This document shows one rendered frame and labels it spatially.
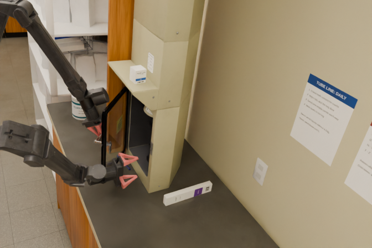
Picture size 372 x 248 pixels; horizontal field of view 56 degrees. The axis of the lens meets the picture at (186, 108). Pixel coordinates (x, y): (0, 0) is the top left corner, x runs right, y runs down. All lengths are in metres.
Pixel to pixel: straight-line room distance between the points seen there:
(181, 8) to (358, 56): 0.63
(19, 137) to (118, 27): 0.82
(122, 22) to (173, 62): 0.38
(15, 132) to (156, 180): 0.87
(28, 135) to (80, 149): 1.00
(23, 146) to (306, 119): 0.98
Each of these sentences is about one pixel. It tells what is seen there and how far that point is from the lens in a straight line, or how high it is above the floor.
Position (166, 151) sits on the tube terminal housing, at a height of 1.18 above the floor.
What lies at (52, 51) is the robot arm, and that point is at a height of 1.60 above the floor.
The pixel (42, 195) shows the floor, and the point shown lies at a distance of 3.18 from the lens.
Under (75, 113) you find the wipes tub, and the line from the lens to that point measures 2.29.
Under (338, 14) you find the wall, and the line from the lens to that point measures 1.30.
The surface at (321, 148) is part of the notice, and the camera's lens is 1.39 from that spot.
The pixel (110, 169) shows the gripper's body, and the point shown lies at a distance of 1.44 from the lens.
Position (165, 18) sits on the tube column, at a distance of 1.35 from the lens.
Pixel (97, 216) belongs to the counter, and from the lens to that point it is 1.67.
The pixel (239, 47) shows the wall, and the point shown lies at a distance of 1.67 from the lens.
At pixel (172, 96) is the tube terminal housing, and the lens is 1.50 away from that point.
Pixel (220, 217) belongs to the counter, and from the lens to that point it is 1.72.
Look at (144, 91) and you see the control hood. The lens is 1.42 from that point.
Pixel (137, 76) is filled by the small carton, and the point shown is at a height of 1.55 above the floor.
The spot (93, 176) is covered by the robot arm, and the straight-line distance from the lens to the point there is 1.35.
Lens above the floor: 2.15
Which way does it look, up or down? 29 degrees down
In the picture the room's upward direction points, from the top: 8 degrees clockwise
